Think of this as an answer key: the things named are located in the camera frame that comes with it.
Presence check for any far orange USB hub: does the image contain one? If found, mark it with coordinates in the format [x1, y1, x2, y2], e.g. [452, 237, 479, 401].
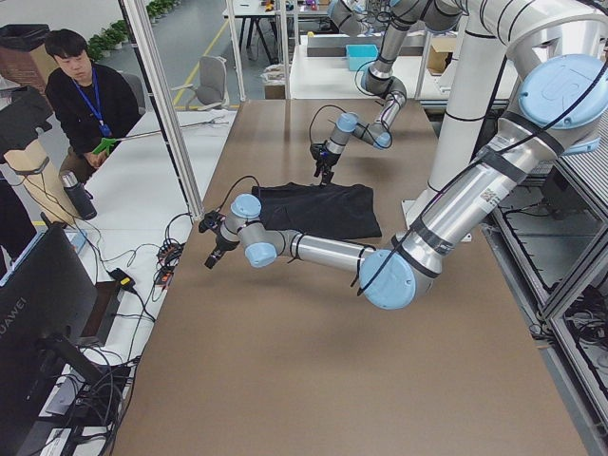
[157, 242, 184, 265]

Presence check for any seated man in black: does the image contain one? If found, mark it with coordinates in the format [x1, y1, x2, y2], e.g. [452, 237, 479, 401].
[44, 28, 141, 183]

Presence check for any blue plastic bin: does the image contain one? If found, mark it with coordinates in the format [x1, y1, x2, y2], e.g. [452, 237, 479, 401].
[345, 44, 379, 71]

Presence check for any black t-shirt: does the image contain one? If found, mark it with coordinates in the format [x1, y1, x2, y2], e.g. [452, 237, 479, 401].
[251, 182, 382, 239]

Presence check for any orange usb hub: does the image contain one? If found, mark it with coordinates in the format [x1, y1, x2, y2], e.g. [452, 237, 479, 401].
[154, 266, 175, 290]
[157, 242, 184, 265]

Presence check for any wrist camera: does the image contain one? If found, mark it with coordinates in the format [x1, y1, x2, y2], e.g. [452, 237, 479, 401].
[310, 143, 327, 161]
[198, 211, 225, 234]

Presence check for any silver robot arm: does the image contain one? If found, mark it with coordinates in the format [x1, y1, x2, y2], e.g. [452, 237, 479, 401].
[203, 54, 607, 310]
[310, 1, 462, 186]

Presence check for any black Huawei monitor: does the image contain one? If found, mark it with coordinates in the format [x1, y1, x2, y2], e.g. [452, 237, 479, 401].
[1, 223, 117, 455]

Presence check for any near orange USB hub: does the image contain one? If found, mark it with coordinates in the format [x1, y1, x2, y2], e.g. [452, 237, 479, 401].
[154, 266, 175, 290]

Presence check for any black power adapter yellow label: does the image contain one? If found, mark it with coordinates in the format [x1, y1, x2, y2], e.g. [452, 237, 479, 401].
[107, 268, 137, 294]

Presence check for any aluminium frame post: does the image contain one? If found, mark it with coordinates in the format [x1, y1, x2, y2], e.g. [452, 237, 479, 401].
[119, 0, 203, 221]

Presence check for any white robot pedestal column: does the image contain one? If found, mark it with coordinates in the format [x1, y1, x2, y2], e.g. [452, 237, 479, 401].
[401, 0, 608, 243]

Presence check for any grey office chair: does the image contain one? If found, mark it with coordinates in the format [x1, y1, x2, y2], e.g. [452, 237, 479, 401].
[171, 56, 230, 111]

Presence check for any dark grey water bottle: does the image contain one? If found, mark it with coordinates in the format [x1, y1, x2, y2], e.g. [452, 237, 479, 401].
[59, 170, 97, 220]

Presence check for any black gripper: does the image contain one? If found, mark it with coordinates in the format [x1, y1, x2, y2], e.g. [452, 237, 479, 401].
[313, 152, 336, 186]
[204, 234, 238, 269]

